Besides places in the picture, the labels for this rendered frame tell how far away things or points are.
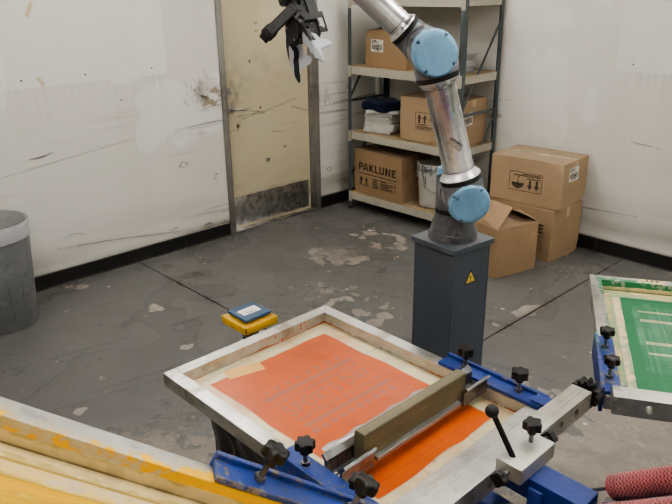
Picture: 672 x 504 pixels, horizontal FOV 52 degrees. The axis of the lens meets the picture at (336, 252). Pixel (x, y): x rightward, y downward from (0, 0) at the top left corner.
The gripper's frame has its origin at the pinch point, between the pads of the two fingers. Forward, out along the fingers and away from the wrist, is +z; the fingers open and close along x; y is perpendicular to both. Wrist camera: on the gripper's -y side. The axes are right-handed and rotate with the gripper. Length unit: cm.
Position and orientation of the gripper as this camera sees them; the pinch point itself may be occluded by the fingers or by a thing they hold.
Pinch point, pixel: (308, 73)
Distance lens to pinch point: 177.1
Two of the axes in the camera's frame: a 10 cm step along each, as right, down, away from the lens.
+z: 3.1, 9.5, 0.2
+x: -4.3, 1.2, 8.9
